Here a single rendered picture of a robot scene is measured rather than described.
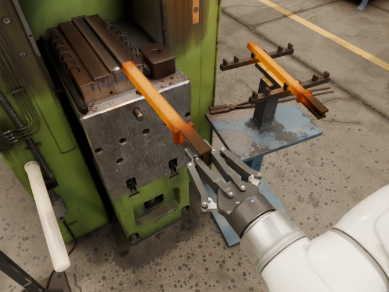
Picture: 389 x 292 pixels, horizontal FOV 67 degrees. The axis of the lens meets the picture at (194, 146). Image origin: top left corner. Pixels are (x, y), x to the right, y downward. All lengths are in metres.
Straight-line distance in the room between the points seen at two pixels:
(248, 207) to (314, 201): 1.44
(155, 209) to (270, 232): 1.15
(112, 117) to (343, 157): 1.63
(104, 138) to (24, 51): 0.34
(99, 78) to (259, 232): 0.67
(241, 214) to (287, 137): 0.80
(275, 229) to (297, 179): 1.52
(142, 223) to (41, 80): 0.83
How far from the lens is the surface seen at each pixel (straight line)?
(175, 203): 1.58
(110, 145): 1.04
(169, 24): 1.14
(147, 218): 1.55
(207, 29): 1.25
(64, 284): 1.68
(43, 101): 1.12
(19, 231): 1.93
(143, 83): 0.76
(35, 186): 1.19
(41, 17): 1.36
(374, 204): 0.49
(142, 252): 1.64
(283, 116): 1.33
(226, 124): 1.24
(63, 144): 1.25
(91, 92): 0.97
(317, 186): 1.97
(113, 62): 1.01
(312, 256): 0.45
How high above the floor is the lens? 1.50
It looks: 47 degrees down
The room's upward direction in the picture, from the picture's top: straight up
